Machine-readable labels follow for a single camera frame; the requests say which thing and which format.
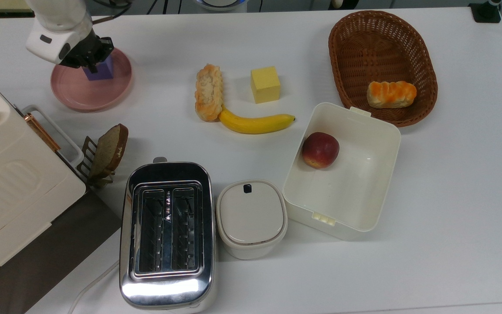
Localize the red apple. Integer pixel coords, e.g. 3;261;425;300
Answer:
302;132;340;170

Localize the yellow banana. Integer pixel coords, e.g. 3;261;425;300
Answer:
218;108;296;135

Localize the yellow cube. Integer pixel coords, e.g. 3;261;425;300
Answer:
250;66;282;105

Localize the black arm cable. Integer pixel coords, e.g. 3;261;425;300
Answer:
86;0;135;25

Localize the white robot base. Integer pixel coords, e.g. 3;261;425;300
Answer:
194;0;250;12

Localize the purple cube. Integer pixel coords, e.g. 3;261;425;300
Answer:
83;55;115;82

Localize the dark metal toast rack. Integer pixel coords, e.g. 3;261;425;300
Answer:
77;136;116;188

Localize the long crusty pastry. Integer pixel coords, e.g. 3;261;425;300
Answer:
194;64;224;123

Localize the brown bread slice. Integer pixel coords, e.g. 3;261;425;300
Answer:
88;124;129;179

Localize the orange glazed bread roll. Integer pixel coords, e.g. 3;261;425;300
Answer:
366;81;418;109

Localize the pink plate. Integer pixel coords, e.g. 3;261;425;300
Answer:
51;47;133;112

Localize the open white plastic box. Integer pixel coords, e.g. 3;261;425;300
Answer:
282;102;402;242

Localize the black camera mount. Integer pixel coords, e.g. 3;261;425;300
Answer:
468;0;502;24

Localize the white lidded container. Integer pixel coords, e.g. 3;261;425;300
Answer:
215;180;288;261

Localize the white oven appliance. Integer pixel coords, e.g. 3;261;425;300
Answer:
0;65;123;314

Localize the white toaster cable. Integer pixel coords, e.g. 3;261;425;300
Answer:
67;259;121;314

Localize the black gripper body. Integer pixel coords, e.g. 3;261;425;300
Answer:
60;33;104;68

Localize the brown wicker basket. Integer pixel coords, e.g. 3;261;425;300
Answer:
328;10;439;128

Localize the silver two-slot toaster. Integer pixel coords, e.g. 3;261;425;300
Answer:
119;157;217;313

